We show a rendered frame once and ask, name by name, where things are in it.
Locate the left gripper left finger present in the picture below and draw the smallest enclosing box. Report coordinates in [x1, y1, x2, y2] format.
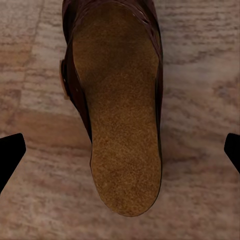
[0, 133, 26, 193]

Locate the sandal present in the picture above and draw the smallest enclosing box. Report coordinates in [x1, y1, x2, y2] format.
[59, 0, 164, 217]

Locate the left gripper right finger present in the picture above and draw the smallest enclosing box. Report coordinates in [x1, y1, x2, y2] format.
[224, 133, 240, 173]

